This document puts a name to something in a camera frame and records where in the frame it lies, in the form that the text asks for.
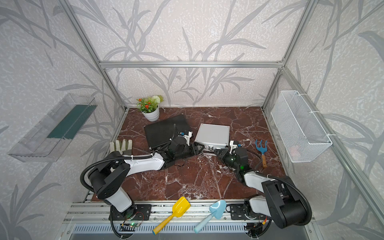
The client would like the silver aluminium poker case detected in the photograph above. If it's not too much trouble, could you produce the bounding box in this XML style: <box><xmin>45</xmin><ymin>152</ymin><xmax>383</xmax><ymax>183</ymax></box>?
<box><xmin>195</xmin><ymin>124</ymin><xmax>230</xmax><ymax>155</ymax></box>

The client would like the light blue toy shovel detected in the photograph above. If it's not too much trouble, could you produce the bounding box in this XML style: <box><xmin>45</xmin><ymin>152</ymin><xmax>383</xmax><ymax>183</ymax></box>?
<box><xmin>194</xmin><ymin>200</ymin><xmax>227</xmax><ymax>234</ymax></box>

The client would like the beige work glove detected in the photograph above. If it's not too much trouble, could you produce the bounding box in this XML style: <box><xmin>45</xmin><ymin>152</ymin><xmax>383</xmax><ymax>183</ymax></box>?
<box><xmin>110</xmin><ymin>139</ymin><xmax>133</xmax><ymax>156</ymax></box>

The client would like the blue hand rake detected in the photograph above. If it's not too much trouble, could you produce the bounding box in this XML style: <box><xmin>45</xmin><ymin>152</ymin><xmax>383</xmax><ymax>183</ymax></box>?
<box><xmin>255</xmin><ymin>140</ymin><xmax>268</xmax><ymax>168</ymax></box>

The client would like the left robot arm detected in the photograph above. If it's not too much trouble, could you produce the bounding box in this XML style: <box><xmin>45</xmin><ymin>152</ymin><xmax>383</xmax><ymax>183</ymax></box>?
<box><xmin>80</xmin><ymin>136</ymin><xmax>205</xmax><ymax>213</ymax></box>

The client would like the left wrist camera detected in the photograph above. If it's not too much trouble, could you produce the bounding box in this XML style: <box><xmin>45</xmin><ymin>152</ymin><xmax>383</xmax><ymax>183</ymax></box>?
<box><xmin>183</xmin><ymin>132</ymin><xmax>193</xmax><ymax>146</ymax></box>

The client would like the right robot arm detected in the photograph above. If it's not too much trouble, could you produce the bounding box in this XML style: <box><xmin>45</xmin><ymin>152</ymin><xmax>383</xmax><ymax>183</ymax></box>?
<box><xmin>214</xmin><ymin>147</ymin><xmax>312</xmax><ymax>229</ymax></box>

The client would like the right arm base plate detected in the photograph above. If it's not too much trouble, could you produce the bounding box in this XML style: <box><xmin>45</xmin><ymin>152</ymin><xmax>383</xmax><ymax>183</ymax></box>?
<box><xmin>226</xmin><ymin>204</ymin><xmax>268</xmax><ymax>222</ymax></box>

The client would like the potted plant white pot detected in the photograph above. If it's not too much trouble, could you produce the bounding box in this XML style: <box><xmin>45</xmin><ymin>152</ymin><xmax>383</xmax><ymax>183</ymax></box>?
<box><xmin>137</xmin><ymin>95</ymin><xmax>164</xmax><ymax>122</ymax></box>

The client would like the black poker case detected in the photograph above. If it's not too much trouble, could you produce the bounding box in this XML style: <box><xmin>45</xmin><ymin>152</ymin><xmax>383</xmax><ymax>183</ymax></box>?
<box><xmin>144</xmin><ymin>115</ymin><xmax>191</xmax><ymax>150</ymax></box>

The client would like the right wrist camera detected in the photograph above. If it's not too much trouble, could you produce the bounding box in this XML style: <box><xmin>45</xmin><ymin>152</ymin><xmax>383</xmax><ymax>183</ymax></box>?
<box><xmin>230</xmin><ymin>141</ymin><xmax>241</xmax><ymax>150</ymax></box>

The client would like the yellow toy shovel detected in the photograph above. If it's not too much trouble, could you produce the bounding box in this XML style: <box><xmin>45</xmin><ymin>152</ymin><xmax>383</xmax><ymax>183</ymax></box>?
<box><xmin>152</xmin><ymin>197</ymin><xmax>191</xmax><ymax>235</ymax></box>

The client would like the white wire mesh basket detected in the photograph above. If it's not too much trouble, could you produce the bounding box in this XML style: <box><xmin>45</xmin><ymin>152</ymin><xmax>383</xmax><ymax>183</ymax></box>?
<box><xmin>271</xmin><ymin>91</ymin><xmax>333</xmax><ymax>163</ymax></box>

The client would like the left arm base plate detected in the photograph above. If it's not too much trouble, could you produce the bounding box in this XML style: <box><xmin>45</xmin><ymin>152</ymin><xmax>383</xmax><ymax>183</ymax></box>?
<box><xmin>109</xmin><ymin>204</ymin><xmax>152</xmax><ymax>221</ymax></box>

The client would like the clear plastic wall shelf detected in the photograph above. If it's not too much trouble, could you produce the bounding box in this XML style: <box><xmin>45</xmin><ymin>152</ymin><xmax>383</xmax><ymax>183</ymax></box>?
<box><xmin>8</xmin><ymin>94</ymin><xmax>98</xmax><ymax>163</ymax></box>

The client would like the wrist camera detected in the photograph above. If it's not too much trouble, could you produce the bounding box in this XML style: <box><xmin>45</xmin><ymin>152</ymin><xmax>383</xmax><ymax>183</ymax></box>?
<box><xmin>230</xmin><ymin>141</ymin><xmax>241</xmax><ymax>150</ymax></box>
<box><xmin>183</xmin><ymin>132</ymin><xmax>193</xmax><ymax>146</ymax></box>

